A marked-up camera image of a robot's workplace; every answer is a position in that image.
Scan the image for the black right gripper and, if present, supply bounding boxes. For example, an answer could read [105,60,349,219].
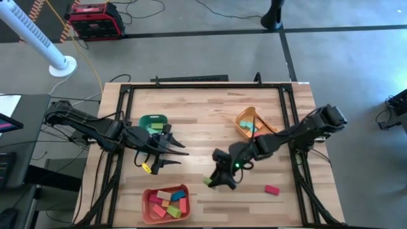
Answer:
[208,142,258,191]

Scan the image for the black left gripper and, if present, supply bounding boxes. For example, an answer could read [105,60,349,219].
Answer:
[127,123,186,176]

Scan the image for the teal plastic bin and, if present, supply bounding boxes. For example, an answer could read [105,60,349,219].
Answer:
[138,114,169,144]

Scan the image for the blue wooden block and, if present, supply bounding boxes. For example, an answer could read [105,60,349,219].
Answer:
[170,190,186,202]

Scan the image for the salmon plastic bin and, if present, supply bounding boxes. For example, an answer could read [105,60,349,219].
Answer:
[141,184,192,225]

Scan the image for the yellow plastic bin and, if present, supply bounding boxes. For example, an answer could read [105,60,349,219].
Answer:
[234,106,279,141]

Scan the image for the black power strip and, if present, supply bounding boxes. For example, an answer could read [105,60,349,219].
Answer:
[150,74,229,83]

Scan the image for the grey desk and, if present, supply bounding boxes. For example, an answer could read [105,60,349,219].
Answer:
[0,94,51,191]

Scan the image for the red and black toolbox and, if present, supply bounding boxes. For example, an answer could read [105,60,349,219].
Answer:
[64,2,126,41]

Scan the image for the monitor with blue screen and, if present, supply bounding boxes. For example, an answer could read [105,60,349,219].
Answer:
[0,151,17,189]

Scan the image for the tablet with pink screen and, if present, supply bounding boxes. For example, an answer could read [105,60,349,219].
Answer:
[0,113,24,134]

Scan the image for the black stand base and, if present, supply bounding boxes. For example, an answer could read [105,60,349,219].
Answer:
[260,0,286,31]

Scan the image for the black mat orange stripes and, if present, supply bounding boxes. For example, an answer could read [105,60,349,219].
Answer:
[0,0,82,44]

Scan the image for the white tower fan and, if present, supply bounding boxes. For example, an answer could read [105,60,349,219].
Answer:
[0,0,78,78]

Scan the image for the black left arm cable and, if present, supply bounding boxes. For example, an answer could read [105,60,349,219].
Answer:
[133,149,152,168]

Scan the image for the black arched floor cable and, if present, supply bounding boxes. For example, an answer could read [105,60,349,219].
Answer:
[109,74,132,84]

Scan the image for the white floor cable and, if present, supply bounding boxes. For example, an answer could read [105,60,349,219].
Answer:
[46,75,103,114]

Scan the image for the yellow floor cable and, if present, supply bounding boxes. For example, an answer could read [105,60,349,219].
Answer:
[46,0,104,96]

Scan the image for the black looped floor cable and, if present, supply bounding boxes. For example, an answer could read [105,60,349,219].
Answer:
[109,0,166,25]

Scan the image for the black equipment with cables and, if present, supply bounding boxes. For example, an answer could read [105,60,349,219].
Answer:
[375,88,407,131]

